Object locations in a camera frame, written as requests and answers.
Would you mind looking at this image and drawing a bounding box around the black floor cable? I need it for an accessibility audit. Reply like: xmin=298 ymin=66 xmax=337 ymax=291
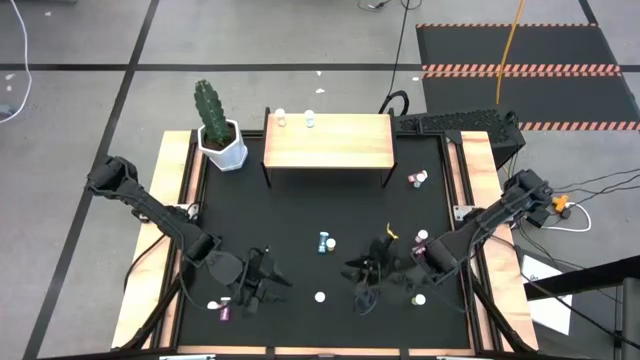
xmin=569 ymin=172 xmax=640 ymax=199
xmin=552 ymin=168 xmax=640 ymax=192

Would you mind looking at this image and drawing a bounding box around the light wooden table side board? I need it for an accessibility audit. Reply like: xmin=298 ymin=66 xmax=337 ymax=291
xmin=446 ymin=130 xmax=540 ymax=352
xmin=110 ymin=130 xmax=206 ymax=350

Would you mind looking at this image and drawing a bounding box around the yellow hanging cable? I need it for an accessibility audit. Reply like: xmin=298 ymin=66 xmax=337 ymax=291
xmin=495 ymin=0 xmax=556 ymax=201

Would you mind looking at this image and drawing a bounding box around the wooden shelf black metal frame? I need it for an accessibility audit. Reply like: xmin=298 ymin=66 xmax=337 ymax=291
xmin=262 ymin=106 xmax=399 ymax=190

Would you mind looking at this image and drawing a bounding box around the black braided cable bundle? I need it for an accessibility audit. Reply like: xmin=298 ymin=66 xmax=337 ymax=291
xmin=457 ymin=239 xmax=536 ymax=354
xmin=119 ymin=234 xmax=199 ymax=351

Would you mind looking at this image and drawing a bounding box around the green artificial cactus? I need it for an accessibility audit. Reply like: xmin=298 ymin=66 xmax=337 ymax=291
xmin=193 ymin=78 xmax=232 ymax=146

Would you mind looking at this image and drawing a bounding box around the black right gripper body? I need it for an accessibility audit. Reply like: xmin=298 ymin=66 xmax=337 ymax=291
xmin=364 ymin=235 xmax=401 ymax=289

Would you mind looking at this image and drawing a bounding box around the black hazard striped floor mat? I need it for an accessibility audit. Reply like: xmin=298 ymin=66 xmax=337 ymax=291
xmin=415 ymin=22 xmax=624 ymax=74
xmin=422 ymin=72 xmax=640 ymax=132

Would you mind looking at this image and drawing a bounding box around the white paper sheet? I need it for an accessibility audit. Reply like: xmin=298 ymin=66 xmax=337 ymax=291
xmin=519 ymin=253 xmax=575 ymax=337

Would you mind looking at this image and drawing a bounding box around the white floor cable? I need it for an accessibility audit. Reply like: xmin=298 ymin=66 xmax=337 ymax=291
xmin=0 ymin=0 xmax=34 ymax=125

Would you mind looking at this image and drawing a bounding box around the black metal beam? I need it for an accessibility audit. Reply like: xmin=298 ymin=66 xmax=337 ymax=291
xmin=523 ymin=255 xmax=640 ymax=302

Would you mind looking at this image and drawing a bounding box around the thin black hanging cable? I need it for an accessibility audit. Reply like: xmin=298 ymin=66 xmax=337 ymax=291
xmin=382 ymin=0 xmax=412 ymax=101
xmin=357 ymin=0 xmax=424 ymax=12

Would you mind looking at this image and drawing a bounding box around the dark table mat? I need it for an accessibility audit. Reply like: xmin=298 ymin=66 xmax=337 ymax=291
xmin=177 ymin=134 xmax=474 ymax=350

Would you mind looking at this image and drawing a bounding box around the gray metal post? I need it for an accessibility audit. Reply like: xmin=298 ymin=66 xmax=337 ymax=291
xmin=621 ymin=277 xmax=640 ymax=360

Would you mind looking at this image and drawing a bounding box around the white looped cable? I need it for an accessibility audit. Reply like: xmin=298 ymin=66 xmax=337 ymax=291
xmin=542 ymin=202 xmax=593 ymax=234

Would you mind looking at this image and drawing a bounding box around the white hexagonal plant pot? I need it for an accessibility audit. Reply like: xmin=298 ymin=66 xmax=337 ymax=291
xmin=197 ymin=118 xmax=249 ymax=173

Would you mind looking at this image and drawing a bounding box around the thick black cable loop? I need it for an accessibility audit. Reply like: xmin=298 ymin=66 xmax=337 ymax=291
xmin=378 ymin=88 xmax=412 ymax=117

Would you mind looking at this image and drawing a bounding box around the light wooden table edge strip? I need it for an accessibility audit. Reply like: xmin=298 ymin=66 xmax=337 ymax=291
xmin=177 ymin=344 xmax=474 ymax=357

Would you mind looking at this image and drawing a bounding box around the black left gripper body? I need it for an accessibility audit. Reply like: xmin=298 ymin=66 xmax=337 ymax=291
xmin=242 ymin=247 xmax=274 ymax=315

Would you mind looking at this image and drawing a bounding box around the black aluminium table frame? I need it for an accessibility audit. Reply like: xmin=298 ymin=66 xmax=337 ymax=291
xmin=149 ymin=128 xmax=501 ymax=360

